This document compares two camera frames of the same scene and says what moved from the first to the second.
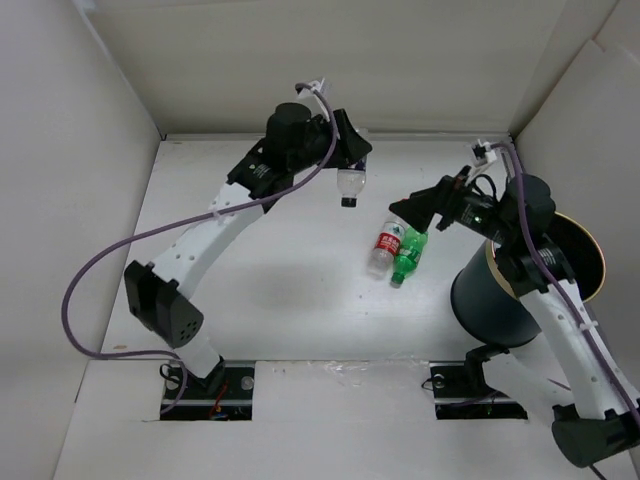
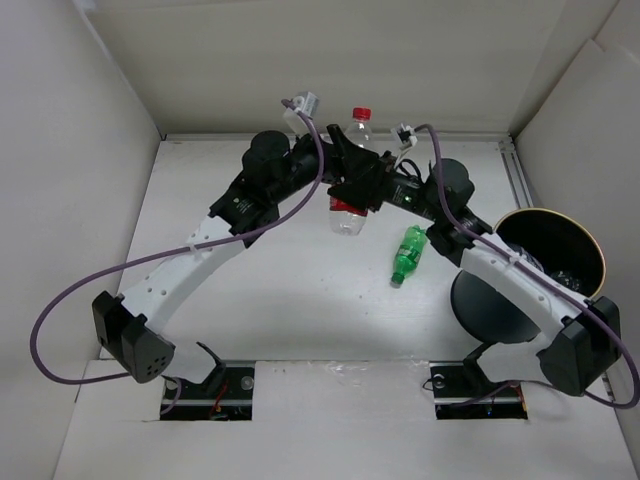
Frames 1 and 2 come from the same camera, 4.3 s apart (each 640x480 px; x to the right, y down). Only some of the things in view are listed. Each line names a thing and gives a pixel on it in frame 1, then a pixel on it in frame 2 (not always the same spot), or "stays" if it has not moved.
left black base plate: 226,394 stays
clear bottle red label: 385,249 to 348,219
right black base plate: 462,392 stays
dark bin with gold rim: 487,301 stays
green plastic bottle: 409,254 stays
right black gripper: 419,208 to 375,190
